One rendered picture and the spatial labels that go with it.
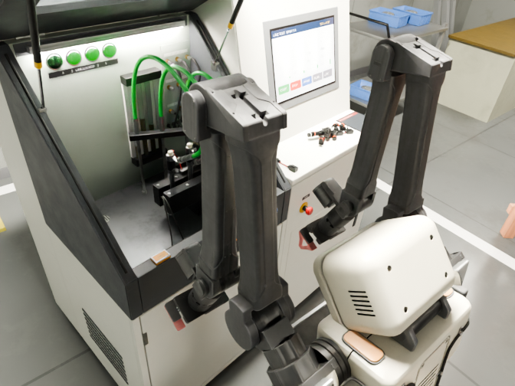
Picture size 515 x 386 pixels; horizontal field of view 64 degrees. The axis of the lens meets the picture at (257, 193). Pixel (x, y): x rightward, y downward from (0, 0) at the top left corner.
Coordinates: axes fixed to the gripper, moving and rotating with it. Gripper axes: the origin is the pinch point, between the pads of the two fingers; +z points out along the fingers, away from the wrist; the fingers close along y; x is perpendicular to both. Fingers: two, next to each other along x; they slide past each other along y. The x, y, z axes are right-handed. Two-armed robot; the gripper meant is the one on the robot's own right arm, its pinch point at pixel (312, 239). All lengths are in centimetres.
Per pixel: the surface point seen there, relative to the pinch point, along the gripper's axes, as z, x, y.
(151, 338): 40, -3, 46
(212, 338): 65, 7, 20
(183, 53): 8, -86, -5
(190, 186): 22.2, -40.0, 14.6
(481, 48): 81, -89, -369
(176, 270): 19.8, -14.7, 34.7
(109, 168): 39, -66, 31
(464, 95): 124, -66, -369
